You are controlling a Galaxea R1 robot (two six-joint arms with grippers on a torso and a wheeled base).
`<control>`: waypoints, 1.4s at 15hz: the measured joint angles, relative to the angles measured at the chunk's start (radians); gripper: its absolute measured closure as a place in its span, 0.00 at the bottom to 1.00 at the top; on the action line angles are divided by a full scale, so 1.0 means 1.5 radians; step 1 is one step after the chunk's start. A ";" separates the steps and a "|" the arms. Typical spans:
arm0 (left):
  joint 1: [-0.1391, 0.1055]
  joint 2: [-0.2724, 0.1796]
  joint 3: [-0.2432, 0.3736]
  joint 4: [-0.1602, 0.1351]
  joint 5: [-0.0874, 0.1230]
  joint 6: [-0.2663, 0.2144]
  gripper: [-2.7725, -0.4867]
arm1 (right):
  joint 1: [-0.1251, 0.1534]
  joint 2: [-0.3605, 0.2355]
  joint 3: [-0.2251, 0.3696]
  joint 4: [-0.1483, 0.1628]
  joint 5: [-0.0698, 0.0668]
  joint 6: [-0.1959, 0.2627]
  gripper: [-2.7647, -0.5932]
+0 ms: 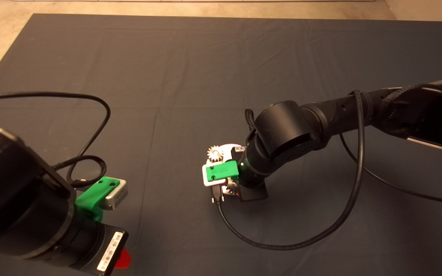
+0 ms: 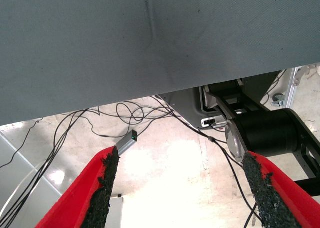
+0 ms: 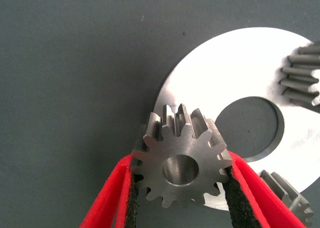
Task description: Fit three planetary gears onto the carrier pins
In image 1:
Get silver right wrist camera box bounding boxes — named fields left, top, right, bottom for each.
left=202, top=163, right=227, bottom=187

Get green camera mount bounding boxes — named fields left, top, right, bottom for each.
left=206, top=161, right=240, bottom=182
left=75, top=177, right=121, bottom=222

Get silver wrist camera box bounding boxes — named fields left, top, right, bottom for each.
left=104, top=179, right=129, bottom=211
left=202, top=163, right=227, bottom=187

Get black camera cable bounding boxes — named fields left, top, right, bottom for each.
left=0, top=91, right=111, bottom=181
left=210, top=90, right=442, bottom=251

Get dark grey table cloth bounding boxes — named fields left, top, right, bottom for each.
left=0, top=14, right=442, bottom=276

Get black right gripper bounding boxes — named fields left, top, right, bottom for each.
left=233, top=146, right=268, bottom=202

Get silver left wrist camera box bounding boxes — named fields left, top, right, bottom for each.
left=104, top=179, right=129, bottom=211

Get braided black arm cable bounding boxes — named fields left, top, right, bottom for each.
left=52, top=155, right=107, bottom=189
left=380, top=84, right=442, bottom=113

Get green left camera mount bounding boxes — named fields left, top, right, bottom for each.
left=75, top=177, right=121, bottom=222

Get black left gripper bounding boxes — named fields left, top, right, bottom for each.
left=91, top=223, right=132, bottom=276

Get black right camera cable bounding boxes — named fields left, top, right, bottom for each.
left=210, top=90, right=442, bottom=251

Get green right camera mount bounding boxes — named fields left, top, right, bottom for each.
left=206, top=161, right=240, bottom=182

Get black left camera cable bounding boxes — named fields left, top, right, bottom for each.
left=0, top=91, right=111, bottom=181

